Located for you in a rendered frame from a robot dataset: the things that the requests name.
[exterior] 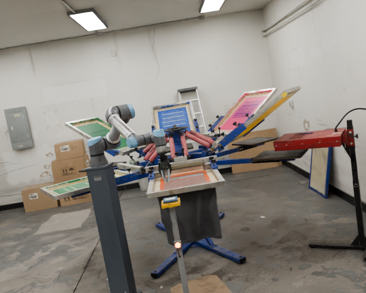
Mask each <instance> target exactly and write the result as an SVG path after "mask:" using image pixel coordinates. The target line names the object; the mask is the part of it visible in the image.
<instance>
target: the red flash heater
mask: <svg viewBox="0 0 366 293"><path fill-rule="evenodd" d="M337 130H338V131H337V132H335V129H331V130H319V131H307V132H301V133H288V134H284V135H282V136H281V137H279V138H278V139H277V140H275V141H274V142H273V145H274V148H275V151H290V150H298V149H314V148H329V147H341V145H342V144H344V143H346V145H348V137H347V130H346V128H338V129H337ZM302 133H313V134H302Z"/></svg>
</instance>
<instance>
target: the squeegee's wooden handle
mask: <svg viewBox="0 0 366 293"><path fill-rule="evenodd" d="M204 164H205V161H200V162H194V163H187V164H183V165H176V166H172V167H171V168H172V170H173V169H180V168H184V167H191V166H197V165H204Z"/></svg>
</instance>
